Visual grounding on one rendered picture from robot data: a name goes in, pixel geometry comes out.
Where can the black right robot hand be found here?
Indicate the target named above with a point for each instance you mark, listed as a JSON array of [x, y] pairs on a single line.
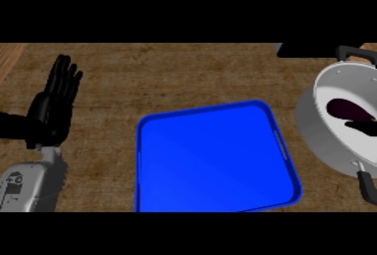
[[364, 127]]

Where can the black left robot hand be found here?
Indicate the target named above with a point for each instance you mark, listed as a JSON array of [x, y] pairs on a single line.
[[50, 113]]

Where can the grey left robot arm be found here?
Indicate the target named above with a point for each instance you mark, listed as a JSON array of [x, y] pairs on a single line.
[[30, 186]]

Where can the dark purple eggplant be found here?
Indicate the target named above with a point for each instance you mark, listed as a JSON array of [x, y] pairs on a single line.
[[350, 109]]

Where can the blue rectangular tray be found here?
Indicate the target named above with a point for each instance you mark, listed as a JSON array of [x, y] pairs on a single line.
[[211, 156]]

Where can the black appliance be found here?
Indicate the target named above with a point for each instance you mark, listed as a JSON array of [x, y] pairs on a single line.
[[307, 50]]

